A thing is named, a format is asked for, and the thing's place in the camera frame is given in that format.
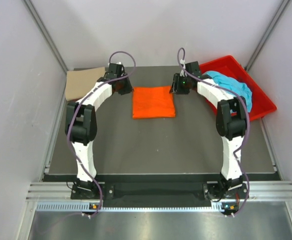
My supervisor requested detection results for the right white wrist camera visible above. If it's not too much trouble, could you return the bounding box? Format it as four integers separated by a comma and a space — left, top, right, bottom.
179, 59, 203, 80

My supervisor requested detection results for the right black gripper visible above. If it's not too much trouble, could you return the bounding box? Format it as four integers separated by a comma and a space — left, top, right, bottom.
169, 73, 191, 95

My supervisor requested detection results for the grey slotted cable duct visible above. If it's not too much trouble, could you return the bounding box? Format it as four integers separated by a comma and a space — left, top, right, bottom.
36, 201, 224, 212

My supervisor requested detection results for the orange t shirt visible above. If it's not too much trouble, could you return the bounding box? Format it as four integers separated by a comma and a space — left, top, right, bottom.
132, 86, 176, 120

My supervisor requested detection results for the purple cable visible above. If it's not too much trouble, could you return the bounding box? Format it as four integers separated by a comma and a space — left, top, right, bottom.
67, 51, 136, 218
177, 47, 252, 217

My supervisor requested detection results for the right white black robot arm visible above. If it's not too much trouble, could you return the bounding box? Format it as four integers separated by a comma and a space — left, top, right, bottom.
170, 73, 247, 200

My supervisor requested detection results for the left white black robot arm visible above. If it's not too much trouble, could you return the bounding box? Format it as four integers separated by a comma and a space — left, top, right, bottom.
65, 73, 133, 200

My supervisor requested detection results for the folded beige t shirt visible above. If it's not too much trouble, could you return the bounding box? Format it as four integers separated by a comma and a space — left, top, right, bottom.
64, 67, 105, 101

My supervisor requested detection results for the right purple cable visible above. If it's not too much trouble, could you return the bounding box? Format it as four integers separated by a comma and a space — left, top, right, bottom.
177, 47, 252, 217

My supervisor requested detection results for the aluminium frame rail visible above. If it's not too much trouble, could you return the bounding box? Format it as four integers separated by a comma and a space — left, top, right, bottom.
26, 181, 292, 205

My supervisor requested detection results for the blue t shirt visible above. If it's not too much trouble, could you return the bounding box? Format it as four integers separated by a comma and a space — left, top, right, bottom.
205, 70, 253, 113

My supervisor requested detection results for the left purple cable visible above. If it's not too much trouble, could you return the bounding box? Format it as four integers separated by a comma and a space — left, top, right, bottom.
67, 51, 136, 218

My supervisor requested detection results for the red plastic bin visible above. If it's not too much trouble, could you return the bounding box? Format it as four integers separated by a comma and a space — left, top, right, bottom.
199, 55, 277, 121

